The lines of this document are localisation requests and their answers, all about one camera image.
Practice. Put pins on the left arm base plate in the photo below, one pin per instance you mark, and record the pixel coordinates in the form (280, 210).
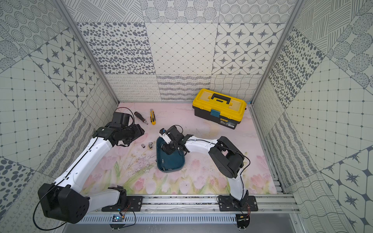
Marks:
(130, 203)

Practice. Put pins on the right controller board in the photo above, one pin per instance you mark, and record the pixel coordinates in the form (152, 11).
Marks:
(242, 221)

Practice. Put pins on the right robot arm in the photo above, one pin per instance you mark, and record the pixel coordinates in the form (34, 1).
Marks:
(225, 155)

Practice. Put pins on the left controller board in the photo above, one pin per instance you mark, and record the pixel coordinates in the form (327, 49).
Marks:
(117, 222)

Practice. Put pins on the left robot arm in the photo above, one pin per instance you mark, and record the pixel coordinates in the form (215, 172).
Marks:
(62, 199)

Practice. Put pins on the controller board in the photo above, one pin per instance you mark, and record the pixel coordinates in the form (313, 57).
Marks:
(242, 221)
(117, 222)

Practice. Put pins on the white slotted cable duct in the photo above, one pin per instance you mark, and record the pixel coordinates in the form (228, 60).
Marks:
(219, 218)

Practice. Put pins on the aluminium mounting rail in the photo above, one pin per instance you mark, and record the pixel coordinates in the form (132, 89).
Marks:
(208, 204)

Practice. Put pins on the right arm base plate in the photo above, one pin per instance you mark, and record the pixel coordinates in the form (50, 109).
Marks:
(228, 203)

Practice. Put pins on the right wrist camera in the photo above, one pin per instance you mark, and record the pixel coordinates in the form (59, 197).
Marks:
(166, 135)

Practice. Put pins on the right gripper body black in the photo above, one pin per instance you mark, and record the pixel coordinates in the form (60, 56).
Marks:
(170, 148)

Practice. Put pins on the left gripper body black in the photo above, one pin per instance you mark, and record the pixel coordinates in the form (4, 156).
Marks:
(135, 130)

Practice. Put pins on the yellow utility knife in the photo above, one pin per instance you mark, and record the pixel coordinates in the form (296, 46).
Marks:
(152, 117)

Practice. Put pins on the yellow black toolbox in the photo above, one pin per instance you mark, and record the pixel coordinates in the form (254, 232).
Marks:
(219, 108)

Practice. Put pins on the teal plastic storage tray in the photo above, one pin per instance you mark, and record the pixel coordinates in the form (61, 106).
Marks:
(168, 163)

